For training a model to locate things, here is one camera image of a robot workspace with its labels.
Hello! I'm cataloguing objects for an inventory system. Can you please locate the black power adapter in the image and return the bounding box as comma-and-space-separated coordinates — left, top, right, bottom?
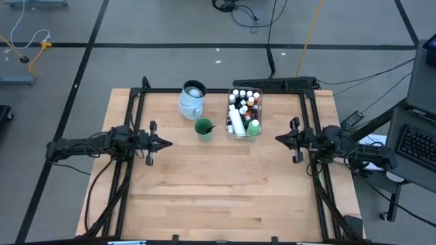
340, 110, 366, 127

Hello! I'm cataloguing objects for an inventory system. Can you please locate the grey furniture foot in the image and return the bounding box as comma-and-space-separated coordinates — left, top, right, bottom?
5, 0, 69, 8
0, 73, 37, 86

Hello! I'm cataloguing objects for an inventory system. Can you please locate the yellow cable with plug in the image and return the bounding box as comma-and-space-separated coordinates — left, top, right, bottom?
0, 33, 54, 78

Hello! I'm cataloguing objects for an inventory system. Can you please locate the grey laptop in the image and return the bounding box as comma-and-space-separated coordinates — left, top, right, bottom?
380, 39, 436, 194

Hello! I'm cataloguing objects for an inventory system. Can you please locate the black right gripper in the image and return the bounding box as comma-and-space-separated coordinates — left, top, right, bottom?
275, 117, 305, 164

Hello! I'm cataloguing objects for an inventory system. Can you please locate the green plastic cup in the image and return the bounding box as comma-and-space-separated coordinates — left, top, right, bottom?
193, 117, 215, 143

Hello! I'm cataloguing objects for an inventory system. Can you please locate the large green paint bottle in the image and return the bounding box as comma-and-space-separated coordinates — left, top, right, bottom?
245, 118, 262, 142

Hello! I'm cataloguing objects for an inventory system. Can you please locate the clear plastic bin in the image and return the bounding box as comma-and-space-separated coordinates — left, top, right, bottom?
225, 86, 264, 141

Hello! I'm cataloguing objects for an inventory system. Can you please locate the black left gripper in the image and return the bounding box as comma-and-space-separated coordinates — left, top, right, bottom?
145, 120, 174, 167

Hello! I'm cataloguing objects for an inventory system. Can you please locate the black wheeled base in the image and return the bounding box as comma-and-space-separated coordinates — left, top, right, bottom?
0, 103, 14, 123

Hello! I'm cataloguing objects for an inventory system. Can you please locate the coiled black cable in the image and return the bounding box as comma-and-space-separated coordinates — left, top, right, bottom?
212, 0, 239, 13

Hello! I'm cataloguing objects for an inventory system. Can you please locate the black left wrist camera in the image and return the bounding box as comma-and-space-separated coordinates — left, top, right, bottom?
138, 132, 150, 150

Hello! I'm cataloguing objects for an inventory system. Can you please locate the large white bottle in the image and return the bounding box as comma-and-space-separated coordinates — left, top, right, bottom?
228, 103, 247, 137

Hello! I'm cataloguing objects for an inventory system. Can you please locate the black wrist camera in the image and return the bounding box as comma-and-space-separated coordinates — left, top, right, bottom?
302, 128, 316, 150
138, 132, 150, 150

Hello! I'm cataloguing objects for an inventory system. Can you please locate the looped thin black cable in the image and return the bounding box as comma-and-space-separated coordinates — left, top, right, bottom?
231, 0, 290, 34

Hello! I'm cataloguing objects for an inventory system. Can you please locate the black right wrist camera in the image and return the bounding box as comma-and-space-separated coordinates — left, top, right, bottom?
302, 128, 316, 150

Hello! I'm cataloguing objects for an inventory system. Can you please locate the long black cable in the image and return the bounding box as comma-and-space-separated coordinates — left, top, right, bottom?
266, 0, 279, 47

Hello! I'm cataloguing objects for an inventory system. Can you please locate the white cable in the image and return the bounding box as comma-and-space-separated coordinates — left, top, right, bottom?
10, 0, 52, 49

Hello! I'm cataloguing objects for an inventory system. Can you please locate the black rubber cable cover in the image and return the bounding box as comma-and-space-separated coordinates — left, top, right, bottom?
266, 44, 277, 78

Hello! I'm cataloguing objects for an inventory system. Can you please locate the black perforated power strip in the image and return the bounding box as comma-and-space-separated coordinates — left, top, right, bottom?
232, 76, 322, 92

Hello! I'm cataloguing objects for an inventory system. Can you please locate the long yellow cable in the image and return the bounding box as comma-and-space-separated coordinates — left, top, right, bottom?
295, 0, 325, 78

